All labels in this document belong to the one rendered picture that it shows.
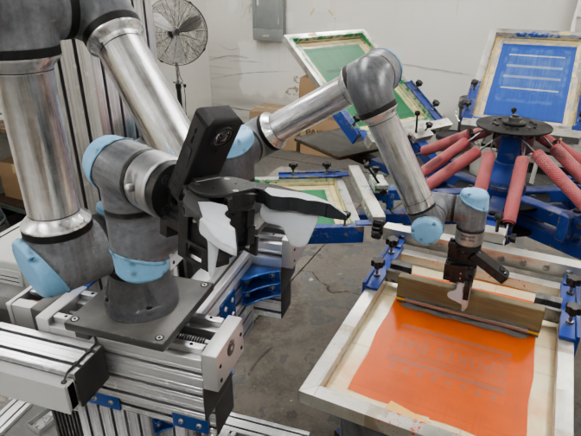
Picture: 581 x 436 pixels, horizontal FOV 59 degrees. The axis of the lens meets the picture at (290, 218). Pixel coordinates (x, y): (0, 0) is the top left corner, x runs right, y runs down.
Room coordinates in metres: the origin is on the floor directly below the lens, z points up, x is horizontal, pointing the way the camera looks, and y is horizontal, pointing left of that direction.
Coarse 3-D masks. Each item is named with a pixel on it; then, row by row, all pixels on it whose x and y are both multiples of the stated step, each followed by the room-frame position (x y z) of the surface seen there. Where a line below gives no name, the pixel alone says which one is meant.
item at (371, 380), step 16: (400, 304) 1.33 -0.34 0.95; (384, 320) 1.24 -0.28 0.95; (400, 320) 1.24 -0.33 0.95; (416, 320) 1.24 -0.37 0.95; (432, 320) 1.24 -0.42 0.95; (448, 320) 1.24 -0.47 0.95; (384, 336) 1.17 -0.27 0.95; (368, 352) 1.10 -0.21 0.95; (384, 352) 1.10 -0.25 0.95; (368, 368) 1.04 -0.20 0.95; (384, 368) 1.04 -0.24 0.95; (352, 384) 0.98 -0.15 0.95; (368, 384) 0.98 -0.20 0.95; (384, 384) 0.98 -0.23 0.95; (400, 384) 0.98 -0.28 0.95; (416, 384) 0.98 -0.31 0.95; (432, 384) 0.98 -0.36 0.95; (384, 400) 0.93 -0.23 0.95; (400, 400) 0.93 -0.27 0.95; (416, 400) 0.93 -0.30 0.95; (432, 400) 0.93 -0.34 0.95
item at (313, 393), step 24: (432, 264) 1.53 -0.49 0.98; (528, 288) 1.39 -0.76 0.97; (552, 288) 1.36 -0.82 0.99; (360, 312) 1.23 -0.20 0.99; (336, 336) 1.13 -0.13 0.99; (336, 360) 1.04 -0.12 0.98; (312, 384) 0.94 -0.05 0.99; (336, 408) 0.88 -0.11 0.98; (360, 408) 0.87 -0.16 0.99; (384, 408) 0.87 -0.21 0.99; (552, 408) 0.90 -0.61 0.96; (384, 432) 0.83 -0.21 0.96; (408, 432) 0.81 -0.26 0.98; (432, 432) 0.80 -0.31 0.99; (552, 432) 0.82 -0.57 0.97
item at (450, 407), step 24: (456, 336) 1.17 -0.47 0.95; (480, 336) 1.17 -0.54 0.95; (504, 336) 1.17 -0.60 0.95; (528, 336) 1.17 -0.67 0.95; (528, 360) 1.07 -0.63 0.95; (528, 384) 0.98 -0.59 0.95; (432, 408) 0.90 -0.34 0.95; (456, 408) 0.90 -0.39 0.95; (480, 408) 0.90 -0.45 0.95; (504, 408) 0.90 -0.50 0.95; (480, 432) 0.84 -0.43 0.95; (504, 432) 0.84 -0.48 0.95
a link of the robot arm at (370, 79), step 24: (360, 72) 1.24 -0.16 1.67; (384, 72) 1.24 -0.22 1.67; (360, 96) 1.22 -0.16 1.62; (384, 96) 1.20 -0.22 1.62; (384, 120) 1.20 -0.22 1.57; (384, 144) 1.19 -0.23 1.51; (408, 144) 1.20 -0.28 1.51; (408, 168) 1.18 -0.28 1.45; (408, 192) 1.17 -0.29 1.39; (432, 216) 1.15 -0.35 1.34; (432, 240) 1.12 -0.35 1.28
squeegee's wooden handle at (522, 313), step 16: (400, 272) 1.35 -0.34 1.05; (400, 288) 1.33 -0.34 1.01; (416, 288) 1.31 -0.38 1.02; (432, 288) 1.28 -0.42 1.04; (448, 288) 1.27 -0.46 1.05; (448, 304) 1.26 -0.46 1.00; (480, 304) 1.22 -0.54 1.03; (496, 304) 1.21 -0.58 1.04; (512, 304) 1.19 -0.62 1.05; (528, 304) 1.19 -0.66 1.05; (512, 320) 1.18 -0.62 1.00; (528, 320) 1.17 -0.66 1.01
